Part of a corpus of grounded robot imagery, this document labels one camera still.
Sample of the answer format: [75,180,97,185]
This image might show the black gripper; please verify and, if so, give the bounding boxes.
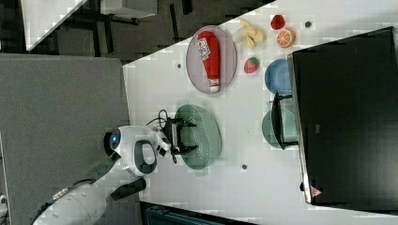
[163,117,197,155]

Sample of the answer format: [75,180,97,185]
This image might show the green plastic strainer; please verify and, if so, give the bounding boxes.
[175,103,222,177]

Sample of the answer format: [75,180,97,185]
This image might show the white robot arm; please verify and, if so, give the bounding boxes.
[30,118,195,225]

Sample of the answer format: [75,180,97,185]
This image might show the grey round plate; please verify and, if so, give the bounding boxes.
[186,25,237,94]

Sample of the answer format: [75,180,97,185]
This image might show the red plush ketchup bottle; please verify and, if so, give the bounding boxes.
[197,31,221,93]

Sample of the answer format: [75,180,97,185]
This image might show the green mug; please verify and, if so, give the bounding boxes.
[262,100,298,149]

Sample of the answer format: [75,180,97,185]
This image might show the blue cup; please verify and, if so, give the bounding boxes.
[265,59,292,96]

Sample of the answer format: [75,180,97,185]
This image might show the yellow toy banana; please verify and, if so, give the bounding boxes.
[233,19,267,49]

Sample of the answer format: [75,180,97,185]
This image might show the toy orange slice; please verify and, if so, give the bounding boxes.
[277,29,296,48]

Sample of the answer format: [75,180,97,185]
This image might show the small red toy strawberry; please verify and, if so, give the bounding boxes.
[270,15,285,30]

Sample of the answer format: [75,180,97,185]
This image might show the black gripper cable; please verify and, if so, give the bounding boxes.
[145,109,170,129]

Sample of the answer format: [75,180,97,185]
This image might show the black oven door handle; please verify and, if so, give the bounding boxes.
[271,93,299,150]

